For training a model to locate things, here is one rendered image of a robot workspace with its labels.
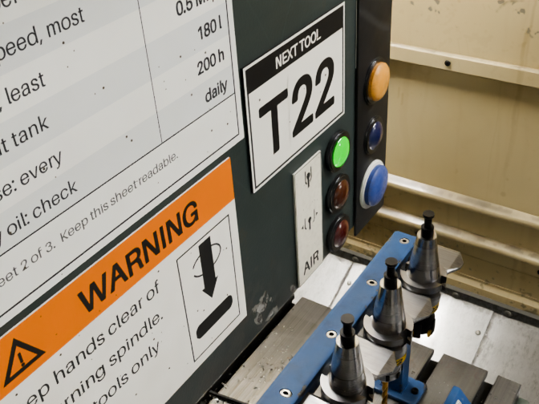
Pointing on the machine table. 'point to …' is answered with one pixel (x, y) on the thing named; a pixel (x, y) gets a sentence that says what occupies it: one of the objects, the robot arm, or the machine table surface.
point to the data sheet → (103, 123)
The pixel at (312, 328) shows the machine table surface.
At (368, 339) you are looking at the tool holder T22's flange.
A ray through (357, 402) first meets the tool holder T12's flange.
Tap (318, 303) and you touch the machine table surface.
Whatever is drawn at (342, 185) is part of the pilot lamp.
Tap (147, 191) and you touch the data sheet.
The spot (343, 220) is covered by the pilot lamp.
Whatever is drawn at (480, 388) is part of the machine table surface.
